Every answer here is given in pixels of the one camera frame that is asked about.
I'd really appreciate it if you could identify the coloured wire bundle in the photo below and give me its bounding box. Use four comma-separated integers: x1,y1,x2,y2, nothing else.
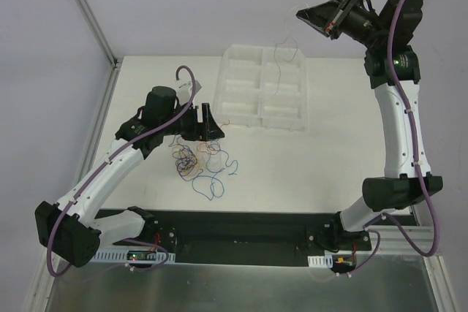
170,118,231,183

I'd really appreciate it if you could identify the white wire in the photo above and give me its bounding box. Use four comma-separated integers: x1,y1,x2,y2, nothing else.
268,7,304,108

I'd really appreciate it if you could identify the blue wire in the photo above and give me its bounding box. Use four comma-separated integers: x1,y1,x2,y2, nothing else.
190,147,239,202

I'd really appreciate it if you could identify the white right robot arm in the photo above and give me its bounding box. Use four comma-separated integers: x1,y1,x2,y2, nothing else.
296,0,443,250

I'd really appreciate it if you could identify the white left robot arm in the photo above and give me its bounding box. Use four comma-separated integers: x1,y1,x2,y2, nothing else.
34,84,224,267

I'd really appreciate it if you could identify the white plastic compartment tray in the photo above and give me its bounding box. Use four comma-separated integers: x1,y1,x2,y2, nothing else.
214,45,309,132

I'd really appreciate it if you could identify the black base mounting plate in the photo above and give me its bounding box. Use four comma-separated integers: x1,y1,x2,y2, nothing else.
138,210,371,267

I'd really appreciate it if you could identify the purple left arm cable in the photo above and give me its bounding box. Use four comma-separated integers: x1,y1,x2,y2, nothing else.
47,66,197,278

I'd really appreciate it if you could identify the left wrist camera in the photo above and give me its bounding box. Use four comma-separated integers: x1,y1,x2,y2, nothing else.
177,80,202,96

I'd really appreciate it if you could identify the left aluminium frame post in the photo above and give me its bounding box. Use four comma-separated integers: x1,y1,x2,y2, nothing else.
75,0,118,67

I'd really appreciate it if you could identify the left white cable duct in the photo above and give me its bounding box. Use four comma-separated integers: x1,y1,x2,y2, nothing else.
90,248,176,265

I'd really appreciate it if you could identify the white cable duct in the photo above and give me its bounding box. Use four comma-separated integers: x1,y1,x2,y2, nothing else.
90,248,176,265
307,254,333,269

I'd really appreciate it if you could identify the right white cable duct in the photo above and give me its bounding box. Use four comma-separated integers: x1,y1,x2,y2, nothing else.
307,254,333,269

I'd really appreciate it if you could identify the aluminium front rail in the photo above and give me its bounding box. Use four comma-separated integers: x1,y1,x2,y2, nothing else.
51,222,435,267

